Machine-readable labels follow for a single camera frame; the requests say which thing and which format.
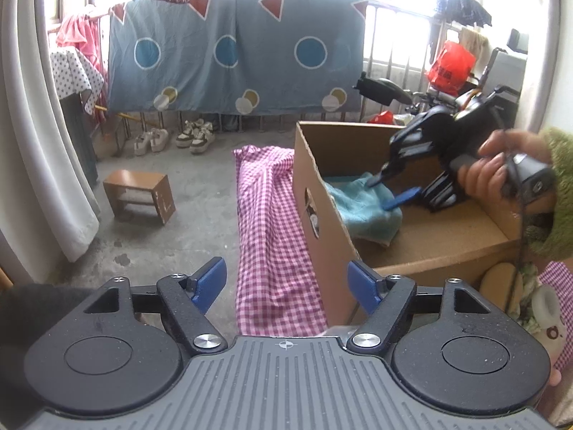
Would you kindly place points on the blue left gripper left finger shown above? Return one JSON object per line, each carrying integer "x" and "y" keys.
{"x": 186, "y": 299}

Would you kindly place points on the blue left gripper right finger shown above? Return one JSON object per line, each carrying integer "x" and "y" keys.
{"x": 386, "y": 301}

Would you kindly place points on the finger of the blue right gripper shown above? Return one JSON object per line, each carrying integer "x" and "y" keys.
{"x": 410, "y": 196}
{"x": 375, "y": 179}

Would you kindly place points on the teal knitted cloth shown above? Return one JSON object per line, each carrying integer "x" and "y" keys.
{"x": 361, "y": 208}

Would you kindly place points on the pink round plush toy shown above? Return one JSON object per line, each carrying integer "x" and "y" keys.
{"x": 553, "y": 340}

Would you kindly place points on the person right hand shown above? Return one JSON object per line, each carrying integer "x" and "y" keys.
{"x": 485, "y": 178}

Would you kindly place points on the brown cardboard box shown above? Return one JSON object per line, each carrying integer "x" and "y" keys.
{"x": 463, "y": 241}

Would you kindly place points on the red plastic bag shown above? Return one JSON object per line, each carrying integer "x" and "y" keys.
{"x": 452, "y": 67}

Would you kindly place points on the pink checkered tablecloth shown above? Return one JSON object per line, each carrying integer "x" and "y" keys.
{"x": 277, "y": 293}

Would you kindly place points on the wheelchair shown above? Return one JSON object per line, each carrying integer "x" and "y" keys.
{"x": 503, "y": 76}

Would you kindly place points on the small wooden stool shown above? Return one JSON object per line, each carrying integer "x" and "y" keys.
{"x": 124, "y": 187}

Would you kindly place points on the black chair seat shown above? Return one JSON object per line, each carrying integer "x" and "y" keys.
{"x": 27, "y": 313}

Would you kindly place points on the white green sneakers pair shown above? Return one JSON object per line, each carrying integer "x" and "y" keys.
{"x": 196, "y": 136}

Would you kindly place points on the grey curtain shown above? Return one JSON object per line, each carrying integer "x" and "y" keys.
{"x": 52, "y": 165}

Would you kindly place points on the blue patterned hanging blanket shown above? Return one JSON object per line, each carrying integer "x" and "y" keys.
{"x": 237, "y": 57}

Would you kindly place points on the polka dot cloth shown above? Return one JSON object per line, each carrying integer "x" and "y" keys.
{"x": 73, "y": 73}

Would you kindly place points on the pink hanging garment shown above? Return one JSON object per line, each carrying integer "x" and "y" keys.
{"x": 81, "y": 33}

